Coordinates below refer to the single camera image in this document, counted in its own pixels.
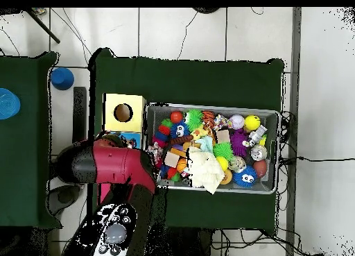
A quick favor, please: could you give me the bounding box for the orange striped tiger plush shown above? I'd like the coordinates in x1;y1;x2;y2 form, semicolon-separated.
201;110;216;129

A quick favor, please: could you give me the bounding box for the cream muslin cloth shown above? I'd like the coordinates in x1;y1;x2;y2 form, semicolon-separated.
187;146;226;195

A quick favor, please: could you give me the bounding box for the blue spiky toy with eyes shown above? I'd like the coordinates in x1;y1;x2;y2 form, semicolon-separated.
232;166;258;188

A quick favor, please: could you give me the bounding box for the wooden box with three holes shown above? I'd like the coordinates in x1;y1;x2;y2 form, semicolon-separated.
97;92;147;205

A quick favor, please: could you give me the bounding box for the shallow metal mesh bin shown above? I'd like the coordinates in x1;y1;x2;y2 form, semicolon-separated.
144;102;281;195

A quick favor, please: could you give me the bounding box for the orange red ball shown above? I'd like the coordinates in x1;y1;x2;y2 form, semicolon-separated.
169;110;184;124

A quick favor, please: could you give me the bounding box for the green spiky ball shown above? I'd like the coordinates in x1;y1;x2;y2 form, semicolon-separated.
184;108;204;131

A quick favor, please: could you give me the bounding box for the light teal muslin cloth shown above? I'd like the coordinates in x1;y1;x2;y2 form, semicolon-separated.
197;135;214;154

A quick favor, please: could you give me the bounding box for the dark green table cloth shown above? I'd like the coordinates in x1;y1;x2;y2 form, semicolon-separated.
87;47;286;236
0;51;63;230

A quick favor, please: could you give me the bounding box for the white baseball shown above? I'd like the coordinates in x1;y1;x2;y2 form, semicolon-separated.
229;114;245;130

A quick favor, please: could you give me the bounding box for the purple spiky toy with eyes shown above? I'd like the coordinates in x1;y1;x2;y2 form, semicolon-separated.
230;128;250;158

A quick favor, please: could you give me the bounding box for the toy hamburger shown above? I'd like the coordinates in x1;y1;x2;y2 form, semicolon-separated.
220;168;233;185

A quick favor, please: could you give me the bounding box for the yellow smiley ball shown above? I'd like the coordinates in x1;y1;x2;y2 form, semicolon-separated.
243;114;261;131

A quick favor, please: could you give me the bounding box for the dark grey round seat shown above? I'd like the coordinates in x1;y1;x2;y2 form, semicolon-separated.
48;184;82;215

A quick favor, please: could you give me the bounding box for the blue plastic cup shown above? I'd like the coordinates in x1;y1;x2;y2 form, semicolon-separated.
50;67;75;91

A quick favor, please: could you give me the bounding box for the black round stand base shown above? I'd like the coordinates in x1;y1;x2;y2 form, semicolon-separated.
192;7;221;15

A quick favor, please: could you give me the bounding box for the black pole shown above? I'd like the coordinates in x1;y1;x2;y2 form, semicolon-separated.
26;8;61;44

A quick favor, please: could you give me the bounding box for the blue round lid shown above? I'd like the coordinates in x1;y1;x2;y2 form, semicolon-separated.
0;87;21;120

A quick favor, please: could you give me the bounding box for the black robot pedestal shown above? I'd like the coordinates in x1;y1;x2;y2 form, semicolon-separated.
168;226;214;256

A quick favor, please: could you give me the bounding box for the black floor cable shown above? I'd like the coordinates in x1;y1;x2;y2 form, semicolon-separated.
296;155;355;163

